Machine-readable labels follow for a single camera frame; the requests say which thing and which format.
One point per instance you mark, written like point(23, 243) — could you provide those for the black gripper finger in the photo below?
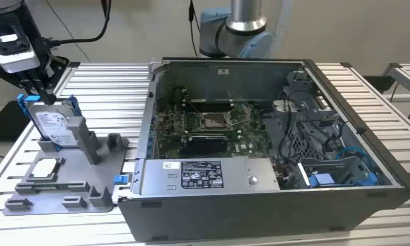
point(9, 78)
point(51, 84)

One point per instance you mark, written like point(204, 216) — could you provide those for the hard disk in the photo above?
point(52, 125)

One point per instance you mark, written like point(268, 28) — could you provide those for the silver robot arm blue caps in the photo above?
point(239, 28)

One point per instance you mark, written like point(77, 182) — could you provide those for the blue disk carrier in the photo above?
point(322, 179)

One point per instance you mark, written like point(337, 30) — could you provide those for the grey disk bay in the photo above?
point(348, 164)

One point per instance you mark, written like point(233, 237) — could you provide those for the black stand with base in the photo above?
point(3, 123)

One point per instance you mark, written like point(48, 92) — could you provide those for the silver CPU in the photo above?
point(45, 167)

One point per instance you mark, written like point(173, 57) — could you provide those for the grey parts rack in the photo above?
point(75, 179)

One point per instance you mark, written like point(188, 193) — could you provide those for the green RAM stick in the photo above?
point(60, 188)

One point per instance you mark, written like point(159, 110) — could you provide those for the blue case latch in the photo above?
point(119, 179)

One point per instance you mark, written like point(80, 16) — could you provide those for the black RAM slot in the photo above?
point(209, 100)
point(209, 105)

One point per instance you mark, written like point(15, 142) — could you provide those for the CPU socket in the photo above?
point(213, 120)

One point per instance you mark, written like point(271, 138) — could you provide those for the green motherboard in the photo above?
point(253, 138)

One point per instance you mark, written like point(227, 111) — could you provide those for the silver power supply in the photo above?
point(260, 170)

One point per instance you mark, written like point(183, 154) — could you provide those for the black open PC case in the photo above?
point(225, 217)

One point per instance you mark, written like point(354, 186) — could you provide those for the grey perforated drive cage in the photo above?
point(305, 143)

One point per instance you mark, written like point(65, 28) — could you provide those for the metal slat side table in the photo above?
point(408, 74)

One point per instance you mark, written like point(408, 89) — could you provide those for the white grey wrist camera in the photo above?
point(16, 57)

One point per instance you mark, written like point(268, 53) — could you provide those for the silver metal bracket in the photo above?
point(284, 106)

